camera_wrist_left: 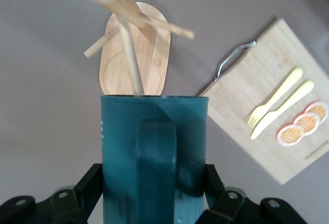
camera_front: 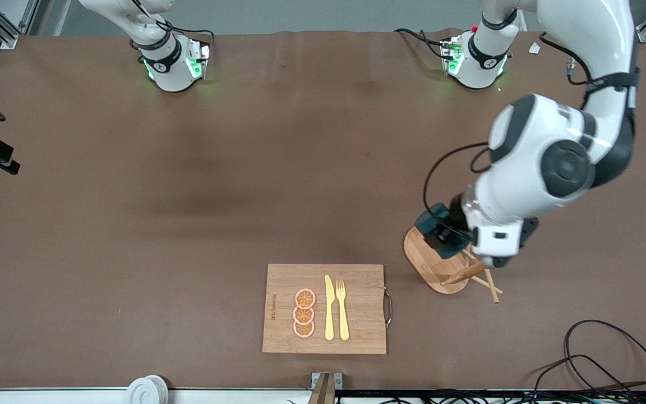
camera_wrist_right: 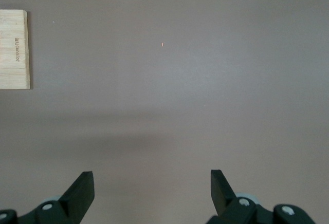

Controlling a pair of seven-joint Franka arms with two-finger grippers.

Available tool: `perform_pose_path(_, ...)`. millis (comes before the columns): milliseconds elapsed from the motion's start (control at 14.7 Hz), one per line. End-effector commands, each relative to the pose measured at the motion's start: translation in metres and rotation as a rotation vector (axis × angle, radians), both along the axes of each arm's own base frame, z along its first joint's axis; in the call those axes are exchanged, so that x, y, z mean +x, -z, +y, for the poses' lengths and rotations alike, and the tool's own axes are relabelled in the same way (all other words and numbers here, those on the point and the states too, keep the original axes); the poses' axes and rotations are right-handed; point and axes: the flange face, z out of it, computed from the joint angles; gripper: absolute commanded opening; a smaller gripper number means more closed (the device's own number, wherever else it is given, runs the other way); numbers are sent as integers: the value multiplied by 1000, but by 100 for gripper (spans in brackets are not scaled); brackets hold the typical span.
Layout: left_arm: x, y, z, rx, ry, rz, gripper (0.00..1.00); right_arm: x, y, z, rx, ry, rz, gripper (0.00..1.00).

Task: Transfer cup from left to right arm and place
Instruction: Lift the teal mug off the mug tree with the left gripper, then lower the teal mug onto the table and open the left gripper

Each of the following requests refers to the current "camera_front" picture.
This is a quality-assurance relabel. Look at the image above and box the wooden mug tree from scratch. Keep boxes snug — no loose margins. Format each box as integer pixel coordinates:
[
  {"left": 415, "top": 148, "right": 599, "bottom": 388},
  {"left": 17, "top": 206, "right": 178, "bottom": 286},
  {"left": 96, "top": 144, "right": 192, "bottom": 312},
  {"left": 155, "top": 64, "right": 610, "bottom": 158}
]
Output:
[{"left": 403, "top": 224, "right": 504, "bottom": 305}]

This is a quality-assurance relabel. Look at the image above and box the bamboo cutting board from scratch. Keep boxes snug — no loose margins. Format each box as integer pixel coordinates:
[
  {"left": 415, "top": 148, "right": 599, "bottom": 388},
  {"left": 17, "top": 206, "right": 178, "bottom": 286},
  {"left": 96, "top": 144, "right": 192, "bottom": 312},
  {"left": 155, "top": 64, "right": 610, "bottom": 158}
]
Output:
[{"left": 262, "top": 264, "right": 387, "bottom": 355}]

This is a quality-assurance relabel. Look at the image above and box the yellow plastic fork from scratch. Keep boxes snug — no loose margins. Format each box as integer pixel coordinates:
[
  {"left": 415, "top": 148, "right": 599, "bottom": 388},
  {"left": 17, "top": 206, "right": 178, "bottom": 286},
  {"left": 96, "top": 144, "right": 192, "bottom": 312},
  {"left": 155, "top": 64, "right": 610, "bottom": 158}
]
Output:
[{"left": 336, "top": 279, "right": 350, "bottom": 341}]

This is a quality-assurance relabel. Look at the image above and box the yellow plastic knife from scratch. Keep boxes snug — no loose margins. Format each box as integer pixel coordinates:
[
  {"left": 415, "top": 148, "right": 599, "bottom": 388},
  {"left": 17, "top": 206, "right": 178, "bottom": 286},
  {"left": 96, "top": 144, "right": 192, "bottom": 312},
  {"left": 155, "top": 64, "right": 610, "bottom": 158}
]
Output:
[{"left": 324, "top": 274, "right": 335, "bottom": 341}]

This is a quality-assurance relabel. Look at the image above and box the white tape roll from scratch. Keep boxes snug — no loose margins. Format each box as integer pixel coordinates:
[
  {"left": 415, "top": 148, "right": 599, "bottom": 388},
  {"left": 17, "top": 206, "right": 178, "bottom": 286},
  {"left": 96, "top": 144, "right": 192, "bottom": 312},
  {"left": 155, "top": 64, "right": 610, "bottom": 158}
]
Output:
[{"left": 127, "top": 375, "right": 169, "bottom": 404}]

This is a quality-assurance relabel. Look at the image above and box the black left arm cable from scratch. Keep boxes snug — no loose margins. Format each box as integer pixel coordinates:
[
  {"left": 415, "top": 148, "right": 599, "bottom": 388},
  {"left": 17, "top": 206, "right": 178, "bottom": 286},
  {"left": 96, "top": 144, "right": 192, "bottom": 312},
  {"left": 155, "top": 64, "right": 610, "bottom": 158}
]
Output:
[{"left": 423, "top": 33, "right": 590, "bottom": 225}]

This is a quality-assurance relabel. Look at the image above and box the black looped cable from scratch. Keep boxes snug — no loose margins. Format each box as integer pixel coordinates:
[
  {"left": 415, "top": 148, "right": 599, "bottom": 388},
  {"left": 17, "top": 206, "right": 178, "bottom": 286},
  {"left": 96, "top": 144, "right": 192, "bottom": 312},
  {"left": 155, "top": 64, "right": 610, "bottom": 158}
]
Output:
[
  {"left": 563, "top": 319, "right": 646, "bottom": 404},
  {"left": 532, "top": 353, "right": 638, "bottom": 404}
]

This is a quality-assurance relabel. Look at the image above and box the grey mounting bracket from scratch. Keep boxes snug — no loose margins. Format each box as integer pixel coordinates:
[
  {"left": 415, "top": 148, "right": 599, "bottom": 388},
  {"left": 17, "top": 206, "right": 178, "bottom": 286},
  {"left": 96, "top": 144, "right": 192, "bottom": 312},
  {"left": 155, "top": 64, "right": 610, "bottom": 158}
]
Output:
[{"left": 311, "top": 372, "right": 343, "bottom": 404}]

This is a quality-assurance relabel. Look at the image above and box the black left base cable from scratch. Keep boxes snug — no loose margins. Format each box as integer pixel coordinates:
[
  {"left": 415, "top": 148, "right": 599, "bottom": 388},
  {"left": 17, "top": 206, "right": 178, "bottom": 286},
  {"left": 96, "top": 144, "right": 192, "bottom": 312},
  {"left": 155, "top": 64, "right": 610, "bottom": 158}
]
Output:
[{"left": 395, "top": 28, "right": 448, "bottom": 59}]

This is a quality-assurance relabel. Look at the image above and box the black base cable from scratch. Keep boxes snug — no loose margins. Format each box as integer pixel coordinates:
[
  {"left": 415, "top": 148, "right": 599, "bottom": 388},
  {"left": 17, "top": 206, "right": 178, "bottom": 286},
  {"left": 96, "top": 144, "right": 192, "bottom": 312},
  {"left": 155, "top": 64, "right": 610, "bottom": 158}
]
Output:
[
  {"left": 132, "top": 0, "right": 215, "bottom": 51},
  {"left": 395, "top": 28, "right": 448, "bottom": 59}
]

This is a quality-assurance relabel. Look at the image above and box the black right base cable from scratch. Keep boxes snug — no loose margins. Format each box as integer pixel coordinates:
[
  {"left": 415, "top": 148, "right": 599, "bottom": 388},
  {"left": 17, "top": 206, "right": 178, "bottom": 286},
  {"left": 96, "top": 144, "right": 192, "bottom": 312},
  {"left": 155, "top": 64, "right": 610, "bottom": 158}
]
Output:
[{"left": 132, "top": 0, "right": 215, "bottom": 51}]

